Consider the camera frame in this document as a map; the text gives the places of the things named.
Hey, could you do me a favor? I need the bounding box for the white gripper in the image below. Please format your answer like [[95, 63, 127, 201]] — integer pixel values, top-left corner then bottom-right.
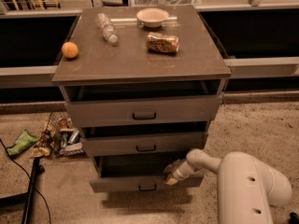
[[164, 160, 195, 186]]

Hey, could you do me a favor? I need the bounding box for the grey bottom drawer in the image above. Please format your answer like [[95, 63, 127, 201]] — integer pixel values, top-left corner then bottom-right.
[[90, 151, 204, 192]]

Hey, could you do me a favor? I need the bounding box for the grey drawer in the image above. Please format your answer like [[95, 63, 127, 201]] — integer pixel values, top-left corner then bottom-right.
[[90, 151, 204, 192], [65, 96, 221, 128], [81, 132, 208, 156]]

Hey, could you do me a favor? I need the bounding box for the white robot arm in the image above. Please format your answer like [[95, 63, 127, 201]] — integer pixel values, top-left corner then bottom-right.
[[164, 149, 292, 224]]

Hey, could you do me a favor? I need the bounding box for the grey middle drawer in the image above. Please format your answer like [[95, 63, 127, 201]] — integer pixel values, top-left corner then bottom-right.
[[81, 132, 208, 156]]

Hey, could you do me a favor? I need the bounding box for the grey top drawer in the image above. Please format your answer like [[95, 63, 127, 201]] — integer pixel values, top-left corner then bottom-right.
[[65, 96, 221, 128]]

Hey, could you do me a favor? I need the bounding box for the grey drawer cabinet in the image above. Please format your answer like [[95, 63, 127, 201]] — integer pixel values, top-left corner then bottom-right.
[[50, 5, 232, 182]]

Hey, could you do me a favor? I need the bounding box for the crushed orange drink can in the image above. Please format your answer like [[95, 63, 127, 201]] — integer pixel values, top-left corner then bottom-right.
[[146, 32, 179, 53]]

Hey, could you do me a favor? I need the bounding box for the black stand leg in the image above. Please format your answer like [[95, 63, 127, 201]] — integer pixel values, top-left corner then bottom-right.
[[0, 157, 46, 224]]

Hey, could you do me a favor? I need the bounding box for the yellow chip bag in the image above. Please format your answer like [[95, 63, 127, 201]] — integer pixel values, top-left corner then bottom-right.
[[31, 147, 50, 158]]

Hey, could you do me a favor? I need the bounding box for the green chip bag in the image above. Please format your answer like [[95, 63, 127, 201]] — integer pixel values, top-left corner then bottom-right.
[[7, 130, 38, 157]]

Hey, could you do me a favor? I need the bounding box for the clear plastic water bottle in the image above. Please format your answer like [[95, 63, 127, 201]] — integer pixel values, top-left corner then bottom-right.
[[95, 13, 119, 44]]

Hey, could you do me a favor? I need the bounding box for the white bowl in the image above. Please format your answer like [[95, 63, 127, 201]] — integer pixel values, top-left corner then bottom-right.
[[136, 8, 169, 28]]

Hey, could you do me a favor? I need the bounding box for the orange ball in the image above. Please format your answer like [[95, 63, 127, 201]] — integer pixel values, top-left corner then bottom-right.
[[62, 42, 78, 59]]

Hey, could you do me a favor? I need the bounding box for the wire basket with trash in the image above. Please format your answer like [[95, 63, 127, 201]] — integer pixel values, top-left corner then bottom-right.
[[45, 112, 85, 157]]

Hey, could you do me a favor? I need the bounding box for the black cable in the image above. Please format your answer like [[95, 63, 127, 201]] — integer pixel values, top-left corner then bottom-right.
[[0, 135, 53, 224]]

